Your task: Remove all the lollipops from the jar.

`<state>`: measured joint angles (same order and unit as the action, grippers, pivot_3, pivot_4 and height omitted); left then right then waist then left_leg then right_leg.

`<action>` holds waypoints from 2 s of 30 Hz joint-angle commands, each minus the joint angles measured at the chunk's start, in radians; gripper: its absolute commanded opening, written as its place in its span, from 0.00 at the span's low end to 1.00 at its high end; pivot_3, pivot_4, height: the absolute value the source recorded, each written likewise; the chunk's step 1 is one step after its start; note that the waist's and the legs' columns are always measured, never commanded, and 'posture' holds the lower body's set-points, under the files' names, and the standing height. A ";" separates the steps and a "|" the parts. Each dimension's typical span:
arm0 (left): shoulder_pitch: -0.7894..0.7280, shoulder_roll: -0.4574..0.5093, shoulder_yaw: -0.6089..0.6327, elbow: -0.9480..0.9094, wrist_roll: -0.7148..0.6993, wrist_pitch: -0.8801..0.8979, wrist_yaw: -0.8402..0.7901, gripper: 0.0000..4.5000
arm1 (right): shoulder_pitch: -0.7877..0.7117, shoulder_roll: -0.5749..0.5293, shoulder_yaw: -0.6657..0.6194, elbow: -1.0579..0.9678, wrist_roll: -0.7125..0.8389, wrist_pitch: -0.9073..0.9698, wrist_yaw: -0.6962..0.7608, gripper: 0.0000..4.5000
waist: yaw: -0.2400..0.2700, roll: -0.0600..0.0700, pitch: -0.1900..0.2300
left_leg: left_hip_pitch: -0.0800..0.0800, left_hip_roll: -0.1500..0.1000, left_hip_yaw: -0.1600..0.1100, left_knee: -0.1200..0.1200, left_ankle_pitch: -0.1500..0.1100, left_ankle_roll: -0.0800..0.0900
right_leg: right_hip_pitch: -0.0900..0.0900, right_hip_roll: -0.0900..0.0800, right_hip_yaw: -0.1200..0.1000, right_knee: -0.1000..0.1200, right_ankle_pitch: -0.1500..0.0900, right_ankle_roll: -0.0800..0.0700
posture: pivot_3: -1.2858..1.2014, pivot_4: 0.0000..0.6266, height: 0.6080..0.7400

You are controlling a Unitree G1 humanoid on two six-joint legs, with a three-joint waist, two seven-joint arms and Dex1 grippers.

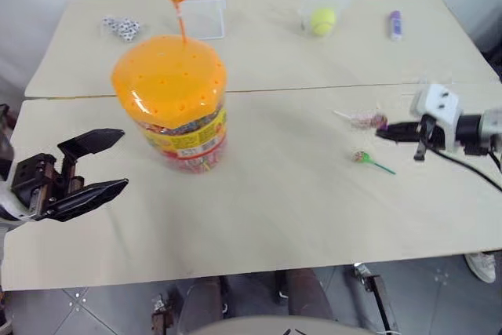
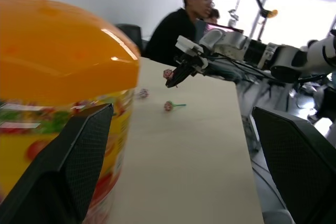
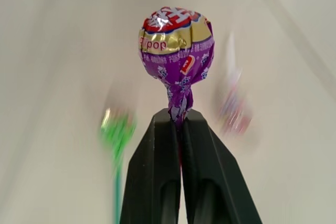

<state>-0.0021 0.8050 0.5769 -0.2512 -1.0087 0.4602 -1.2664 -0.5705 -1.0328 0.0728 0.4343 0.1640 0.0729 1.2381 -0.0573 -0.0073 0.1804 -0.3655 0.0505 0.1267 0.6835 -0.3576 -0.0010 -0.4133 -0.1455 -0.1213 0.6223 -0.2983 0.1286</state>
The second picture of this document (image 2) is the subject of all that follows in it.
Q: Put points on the pink lollipop with green stick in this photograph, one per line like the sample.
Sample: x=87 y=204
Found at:
x=168 y=106

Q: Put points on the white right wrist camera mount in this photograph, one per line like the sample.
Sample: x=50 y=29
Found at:
x=188 y=44

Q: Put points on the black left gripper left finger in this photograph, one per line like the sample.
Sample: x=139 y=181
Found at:
x=52 y=171

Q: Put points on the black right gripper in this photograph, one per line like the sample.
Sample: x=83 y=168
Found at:
x=189 y=61

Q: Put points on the orange plastic jar lid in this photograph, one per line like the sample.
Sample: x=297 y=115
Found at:
x=57 y=51

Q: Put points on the person in black shirt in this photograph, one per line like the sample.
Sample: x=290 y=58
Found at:
x=170 y=37

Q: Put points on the black stand with orange clamp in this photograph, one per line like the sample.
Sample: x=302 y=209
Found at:
x=258 y=1

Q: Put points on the person behind monitor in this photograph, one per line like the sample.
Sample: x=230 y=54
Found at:
x=214 y=16

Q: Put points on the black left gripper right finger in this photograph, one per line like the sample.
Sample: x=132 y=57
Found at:
x=299 y=166

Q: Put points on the black office chair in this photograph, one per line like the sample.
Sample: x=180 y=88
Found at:
x=130 y=36

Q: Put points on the yellow labelled candy jar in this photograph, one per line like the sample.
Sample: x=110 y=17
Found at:
x=21 y=145

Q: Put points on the dark monitor with pink edge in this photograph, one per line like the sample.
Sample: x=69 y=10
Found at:
x=223 y=27

